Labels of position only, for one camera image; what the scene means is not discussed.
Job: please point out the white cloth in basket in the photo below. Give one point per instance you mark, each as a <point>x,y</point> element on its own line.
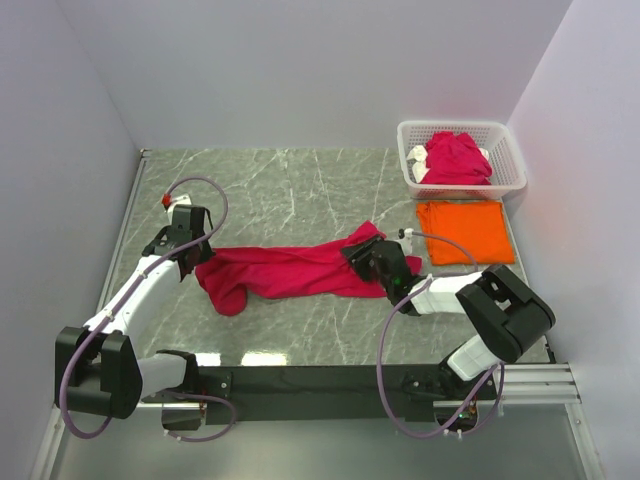
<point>417,160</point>

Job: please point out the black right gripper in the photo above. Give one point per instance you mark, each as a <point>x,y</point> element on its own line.
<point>359,254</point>

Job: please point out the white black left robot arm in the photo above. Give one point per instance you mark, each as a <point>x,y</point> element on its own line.
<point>97,370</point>

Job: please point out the aluminium front frame rail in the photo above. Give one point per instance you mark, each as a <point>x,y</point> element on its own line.
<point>539,384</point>

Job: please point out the crumpled pink shirt in basket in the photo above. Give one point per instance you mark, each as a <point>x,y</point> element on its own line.
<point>455,159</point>

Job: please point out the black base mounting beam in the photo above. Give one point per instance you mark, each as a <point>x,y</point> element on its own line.
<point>278,393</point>

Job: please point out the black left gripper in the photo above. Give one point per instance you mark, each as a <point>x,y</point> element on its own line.
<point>207,251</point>

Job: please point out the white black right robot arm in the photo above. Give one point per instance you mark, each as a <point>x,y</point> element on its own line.
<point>508,317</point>

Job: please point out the white plastic laundry basket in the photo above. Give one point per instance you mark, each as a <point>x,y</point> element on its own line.
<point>503,156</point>

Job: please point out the folded orange t shirt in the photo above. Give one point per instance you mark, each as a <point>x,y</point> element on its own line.
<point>479,227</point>

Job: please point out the pink t shirt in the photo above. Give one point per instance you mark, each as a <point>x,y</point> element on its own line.
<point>233,274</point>

